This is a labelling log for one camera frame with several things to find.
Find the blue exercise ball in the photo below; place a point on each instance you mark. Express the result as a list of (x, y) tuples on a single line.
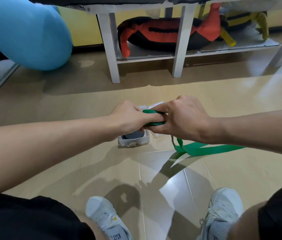
[(28, 32)]

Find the green resistance band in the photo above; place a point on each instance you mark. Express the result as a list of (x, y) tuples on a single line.
[(200, 148)]

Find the person's leg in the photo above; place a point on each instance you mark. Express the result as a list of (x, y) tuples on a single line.
[(245, 222), (94, 224)]

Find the person's right thumb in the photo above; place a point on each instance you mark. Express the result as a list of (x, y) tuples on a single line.
[(158, 129)]

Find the white wooden bench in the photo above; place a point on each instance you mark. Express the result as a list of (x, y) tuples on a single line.
[(183, 39)]

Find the person's right forearm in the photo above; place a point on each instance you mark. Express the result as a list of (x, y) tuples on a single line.
[(255, 129)]

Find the yellow and black sandbag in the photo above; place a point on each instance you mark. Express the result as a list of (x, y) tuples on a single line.
[(240, 18)]

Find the white left sneaker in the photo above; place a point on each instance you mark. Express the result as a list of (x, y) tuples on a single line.
[(106, 217)]

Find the black shorts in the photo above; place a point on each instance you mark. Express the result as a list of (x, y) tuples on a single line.
[(26, 219)]

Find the person's left thumb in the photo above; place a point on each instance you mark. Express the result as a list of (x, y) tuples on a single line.
[(154, 118)]

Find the dark grey rolled band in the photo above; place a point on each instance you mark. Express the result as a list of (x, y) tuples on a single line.
[(134, 135)]

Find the person's right hand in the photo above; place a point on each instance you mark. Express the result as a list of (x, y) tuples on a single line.
[(188, 119)]

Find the person's left leg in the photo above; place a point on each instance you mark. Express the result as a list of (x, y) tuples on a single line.
[(94, 224)]

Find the white right sneaker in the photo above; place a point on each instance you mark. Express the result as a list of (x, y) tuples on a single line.
[(225, 204)]

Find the white sneaker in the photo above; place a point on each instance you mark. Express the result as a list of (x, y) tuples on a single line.
[(106, 217), (225, 204)]

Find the person's left hand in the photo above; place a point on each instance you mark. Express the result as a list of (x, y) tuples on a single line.
[(126, 119)]

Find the person's left forearm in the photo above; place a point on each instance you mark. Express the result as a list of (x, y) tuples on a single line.
[(43, 149)]

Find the orange and black sandbag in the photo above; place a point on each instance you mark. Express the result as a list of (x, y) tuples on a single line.
[(165, 31)]

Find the person's right leg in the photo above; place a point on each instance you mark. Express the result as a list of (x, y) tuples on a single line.
[(245, 222)]

